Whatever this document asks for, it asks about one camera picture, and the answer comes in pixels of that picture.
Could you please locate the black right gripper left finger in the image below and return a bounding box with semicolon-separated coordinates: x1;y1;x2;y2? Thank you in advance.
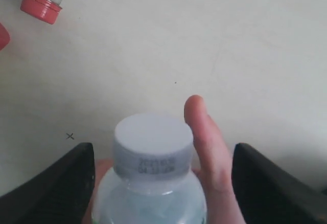
1;143;95;223

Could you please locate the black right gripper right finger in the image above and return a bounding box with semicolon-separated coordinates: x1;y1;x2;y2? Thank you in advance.
233;143;326;223

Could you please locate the clear bottle green label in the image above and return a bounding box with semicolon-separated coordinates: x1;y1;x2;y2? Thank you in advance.
91;113;207;223

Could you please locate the yellow drink bottle red cap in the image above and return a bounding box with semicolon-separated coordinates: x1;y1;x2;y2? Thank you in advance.
0;24;10;50

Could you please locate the person's open bare hand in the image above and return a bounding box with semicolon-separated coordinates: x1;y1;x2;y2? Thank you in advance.
83;95;244;223

